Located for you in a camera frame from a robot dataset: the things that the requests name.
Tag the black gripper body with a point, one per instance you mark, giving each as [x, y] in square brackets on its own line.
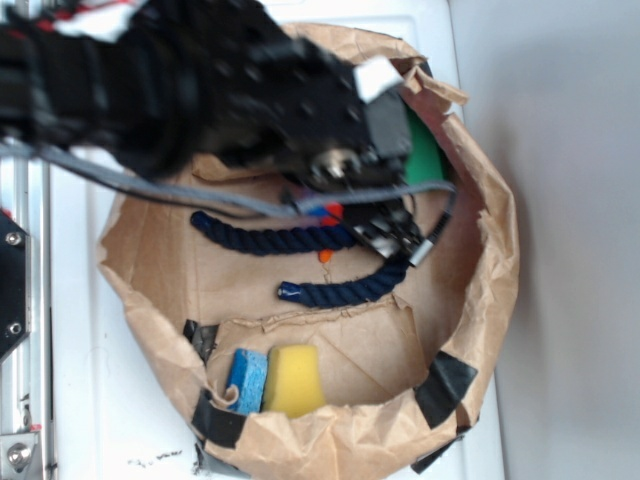
[290, 106]

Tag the orange toy carrot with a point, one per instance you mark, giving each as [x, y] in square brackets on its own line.
[332, 217]

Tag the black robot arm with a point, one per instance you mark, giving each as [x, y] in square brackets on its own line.
[199, 77]

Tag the green wooden block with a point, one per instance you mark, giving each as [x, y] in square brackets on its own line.
[426, 159]

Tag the brown paper bag basket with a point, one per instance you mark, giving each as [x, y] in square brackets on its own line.
[403, 376]

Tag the blue sponge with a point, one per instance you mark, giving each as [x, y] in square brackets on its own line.
[248, 374]

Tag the yellow sponge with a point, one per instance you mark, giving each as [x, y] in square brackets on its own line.
[293, 384]

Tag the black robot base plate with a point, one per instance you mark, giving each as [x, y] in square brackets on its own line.
[15, 285]

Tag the aluminium frame rail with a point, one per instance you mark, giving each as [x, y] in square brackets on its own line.
[27, 419]

